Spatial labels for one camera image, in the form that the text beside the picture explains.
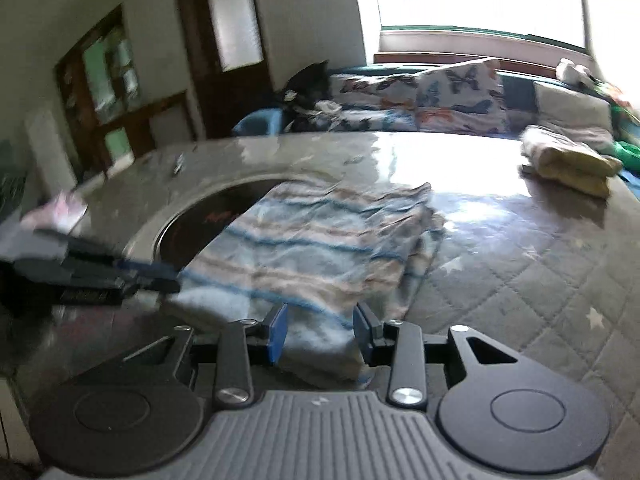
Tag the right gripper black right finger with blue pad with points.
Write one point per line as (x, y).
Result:
(501, 409)

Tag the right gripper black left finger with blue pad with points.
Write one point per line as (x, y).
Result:
(138, 411)

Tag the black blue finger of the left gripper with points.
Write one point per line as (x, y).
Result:
(127, 272)

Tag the blue beige striped towel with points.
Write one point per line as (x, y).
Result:
(321, 249)

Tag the grey quilted star table cover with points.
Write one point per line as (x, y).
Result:
(548, 272)

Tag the dark wooden cabinet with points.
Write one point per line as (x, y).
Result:
(105, 111)

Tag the blue chair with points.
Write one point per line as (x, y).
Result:
(264, 122)

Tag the dark wooden door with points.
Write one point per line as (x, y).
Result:
(227, 60)

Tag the folded yellow grey cloth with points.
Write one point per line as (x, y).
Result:
(551, 156)

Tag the black bag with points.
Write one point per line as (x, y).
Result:
(308, 86)

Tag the green plastic basin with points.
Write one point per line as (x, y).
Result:
(628, 154)

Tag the grey white cushion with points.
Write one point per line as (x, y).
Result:
(579, 117)

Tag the butterfly print pillow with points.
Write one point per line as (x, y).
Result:
(462, 98)

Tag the butterfly print blanket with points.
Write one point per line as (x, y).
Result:
(355, 103)

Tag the white plush toy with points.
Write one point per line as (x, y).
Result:
(574, 74)

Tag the green framed window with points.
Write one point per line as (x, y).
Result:
(480, 5)

